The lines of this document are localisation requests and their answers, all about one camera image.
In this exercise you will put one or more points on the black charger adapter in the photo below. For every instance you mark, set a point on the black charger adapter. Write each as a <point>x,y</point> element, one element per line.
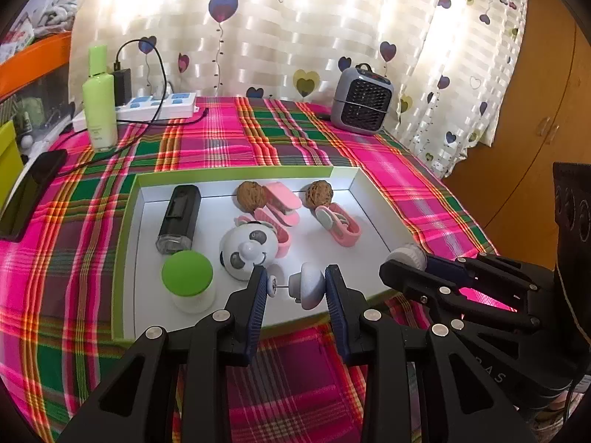
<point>122,87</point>

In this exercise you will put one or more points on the heart-print curtain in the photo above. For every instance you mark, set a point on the heart-print curtain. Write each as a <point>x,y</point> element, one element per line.
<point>300,18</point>

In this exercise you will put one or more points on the white panda face holder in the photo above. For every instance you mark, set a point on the white panda face holder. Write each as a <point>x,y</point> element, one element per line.
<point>240,249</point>

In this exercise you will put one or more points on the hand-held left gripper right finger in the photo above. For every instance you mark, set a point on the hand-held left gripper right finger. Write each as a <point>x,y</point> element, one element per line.
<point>339,309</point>

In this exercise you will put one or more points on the pink plaid tablecloth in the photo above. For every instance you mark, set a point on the pink plaid tablecloth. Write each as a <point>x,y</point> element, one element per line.
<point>69,263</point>

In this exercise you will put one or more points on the colourful printed packets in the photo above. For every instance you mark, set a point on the colourful printed packets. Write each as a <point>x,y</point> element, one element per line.
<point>16,37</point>

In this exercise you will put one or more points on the orange lidded storage bin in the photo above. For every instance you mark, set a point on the orange lidded storage bin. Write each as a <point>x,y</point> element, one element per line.
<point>37,60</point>

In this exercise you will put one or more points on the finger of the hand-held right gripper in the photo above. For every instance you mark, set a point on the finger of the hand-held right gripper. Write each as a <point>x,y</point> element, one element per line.
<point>443,265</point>
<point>415,284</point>

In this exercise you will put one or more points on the light green lotion bottle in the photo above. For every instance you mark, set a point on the light green lotion bottle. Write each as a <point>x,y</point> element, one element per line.
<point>99,101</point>

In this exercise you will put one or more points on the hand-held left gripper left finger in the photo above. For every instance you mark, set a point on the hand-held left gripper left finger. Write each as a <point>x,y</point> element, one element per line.
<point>256,307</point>

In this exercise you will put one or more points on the green and white cardboard box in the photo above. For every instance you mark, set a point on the green and white cardboard box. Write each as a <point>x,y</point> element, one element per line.
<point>147,286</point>

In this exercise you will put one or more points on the brown walnut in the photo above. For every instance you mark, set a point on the brown walnut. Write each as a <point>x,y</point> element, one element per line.
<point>317,193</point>
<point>250,194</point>

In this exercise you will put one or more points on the white round cap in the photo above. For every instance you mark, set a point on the white round cap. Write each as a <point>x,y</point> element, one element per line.
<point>406,254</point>

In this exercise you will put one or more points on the green and white mushroom holder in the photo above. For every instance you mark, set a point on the green and white mushroom holder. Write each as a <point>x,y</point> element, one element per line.
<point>187,274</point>

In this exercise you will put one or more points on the white power strip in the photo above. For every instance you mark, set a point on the white power strip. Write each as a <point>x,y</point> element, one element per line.
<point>161,107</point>

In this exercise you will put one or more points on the black smartphone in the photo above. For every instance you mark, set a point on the black smartphone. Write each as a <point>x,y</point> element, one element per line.
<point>27,194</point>

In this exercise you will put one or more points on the white dome roller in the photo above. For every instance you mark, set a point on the white dome roller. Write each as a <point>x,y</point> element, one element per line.
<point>309,284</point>

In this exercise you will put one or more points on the black bike light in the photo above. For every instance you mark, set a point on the black bike light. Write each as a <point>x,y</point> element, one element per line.
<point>178,219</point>

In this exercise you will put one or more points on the yellow-green shoe box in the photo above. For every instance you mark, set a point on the yellow-green shoe box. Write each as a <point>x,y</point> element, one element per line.
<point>9,157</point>

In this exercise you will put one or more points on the wooden cabinet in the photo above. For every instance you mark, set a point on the wooden cabinet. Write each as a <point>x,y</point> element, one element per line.
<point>531,124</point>

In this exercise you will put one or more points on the grey mini heater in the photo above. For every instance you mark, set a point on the grey mini heater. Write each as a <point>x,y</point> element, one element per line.
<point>360,101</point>

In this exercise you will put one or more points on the pink clip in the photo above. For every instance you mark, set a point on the pink clip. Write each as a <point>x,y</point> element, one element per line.
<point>284,198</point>
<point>272,219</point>
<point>344,233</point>

